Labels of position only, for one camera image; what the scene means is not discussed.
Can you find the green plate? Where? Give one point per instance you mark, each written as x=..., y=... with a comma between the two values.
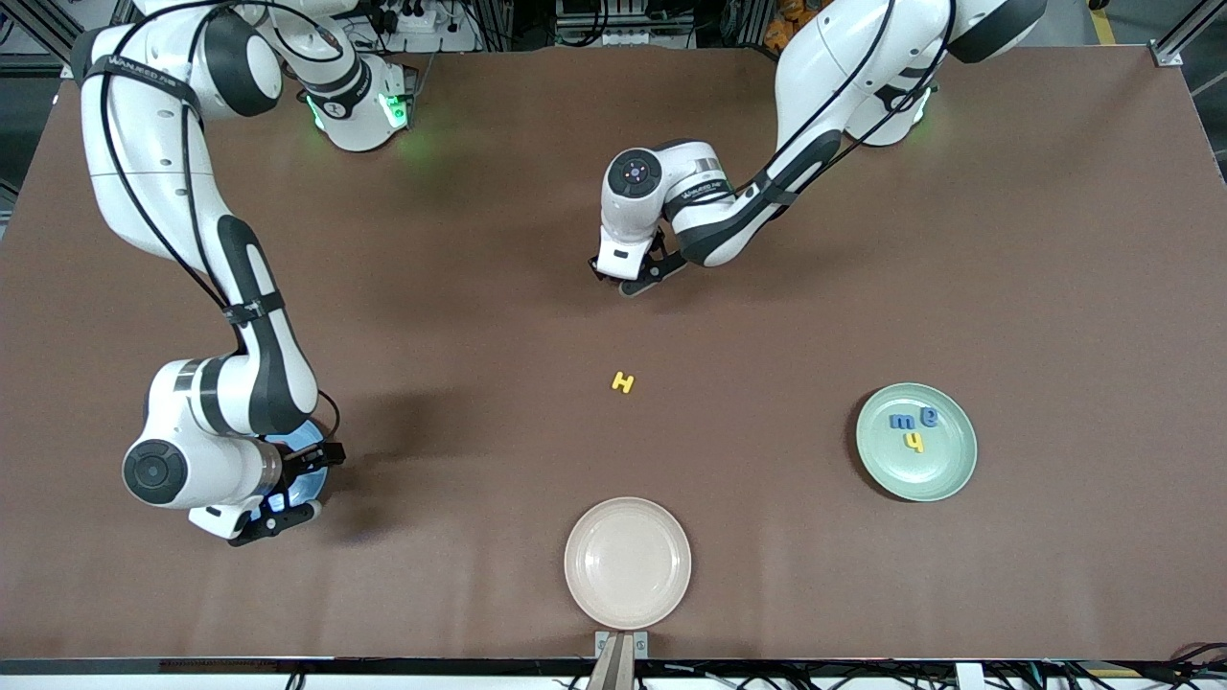
x=935, y=470

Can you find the beige plate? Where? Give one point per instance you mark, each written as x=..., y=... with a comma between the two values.
x=628, y=563

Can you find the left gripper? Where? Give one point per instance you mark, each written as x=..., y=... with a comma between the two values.
x=592, y=264

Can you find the bag of orange fruit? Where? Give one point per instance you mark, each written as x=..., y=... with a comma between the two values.
x=781, y=29

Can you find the yellow foam uppercase H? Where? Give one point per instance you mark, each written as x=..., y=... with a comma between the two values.
x=622, y=382

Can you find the brown table cover sheet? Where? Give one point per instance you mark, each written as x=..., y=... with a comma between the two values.
x=959, y=287

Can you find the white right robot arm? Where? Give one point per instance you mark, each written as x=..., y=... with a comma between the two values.
x=144, y=144

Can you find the blue plate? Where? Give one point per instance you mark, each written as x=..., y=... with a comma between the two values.
x=309, y=489

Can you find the blue foam lowercase e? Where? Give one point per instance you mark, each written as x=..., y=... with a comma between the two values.
x=928, y=416

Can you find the yellow foam lowercase h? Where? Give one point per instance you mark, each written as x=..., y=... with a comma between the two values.
x=915, y=442

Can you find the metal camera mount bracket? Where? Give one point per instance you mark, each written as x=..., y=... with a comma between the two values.
x=621, y=652

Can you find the aluminium frame post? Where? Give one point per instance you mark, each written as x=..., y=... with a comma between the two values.
x=57, y=43
x=1171, y=46

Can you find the white power strip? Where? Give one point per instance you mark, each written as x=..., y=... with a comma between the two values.
x=412, y=19

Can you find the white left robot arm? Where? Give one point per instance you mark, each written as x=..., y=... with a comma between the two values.
x=844, y=57

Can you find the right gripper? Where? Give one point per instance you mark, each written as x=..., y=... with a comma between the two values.
x=301, y=461

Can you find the grey electronics rack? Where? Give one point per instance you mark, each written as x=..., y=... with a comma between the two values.
x=623, y=19

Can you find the blue foam lowercase m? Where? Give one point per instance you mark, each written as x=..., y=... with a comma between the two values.
x=902, y=421

